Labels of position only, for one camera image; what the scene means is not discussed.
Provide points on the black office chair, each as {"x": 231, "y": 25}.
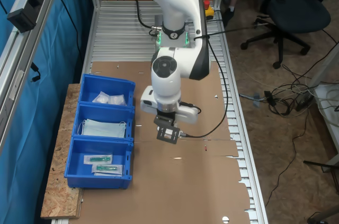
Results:
{"x": 296, "y": 9}

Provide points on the black floor power strip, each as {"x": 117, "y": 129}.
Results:
{"x": 304, "y": 102}

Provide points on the white mask in clear bag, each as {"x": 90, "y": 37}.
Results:
{"x": 101, "y": 98}
{"x": 117, "y": 100}

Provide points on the blue plastic bin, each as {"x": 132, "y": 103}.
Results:
{"x": 76, "y": 173}
{"x": 106, "y": 111}
{"x": 106, "y": 82}

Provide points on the yellow emergency stop button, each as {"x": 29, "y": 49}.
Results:
{"x": 209, "y": 10}

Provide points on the flat packet with green print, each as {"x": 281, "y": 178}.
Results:
{"x": 98, "y": 159}
{"x": 107, "y": 169}

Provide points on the black stand foot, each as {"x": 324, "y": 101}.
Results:
{"x": 320, "y": 165}

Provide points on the OSB wood board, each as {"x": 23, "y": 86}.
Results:
{"x": 61, "y": 142}

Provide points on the silver power strip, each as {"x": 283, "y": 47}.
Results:
{"x": 23, "y": 14}

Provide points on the brown cardboard sheet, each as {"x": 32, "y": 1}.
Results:
{"x": 185, "y": 181}
{"x": 209, "y": 102}

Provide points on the aluminium profile beam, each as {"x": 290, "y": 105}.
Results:
{"x": 26, "y": 49}

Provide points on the white desk frame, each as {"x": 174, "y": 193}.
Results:
{"x": 328, "y": 102}

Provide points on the light surgical mask stack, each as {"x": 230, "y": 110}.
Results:
{"x": 103, "y": 128}

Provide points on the black gripper camera mount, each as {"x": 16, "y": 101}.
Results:
{"x": 165, "y": 124}

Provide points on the black power adapter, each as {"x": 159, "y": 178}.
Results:
{"x": 269, "y": 98}

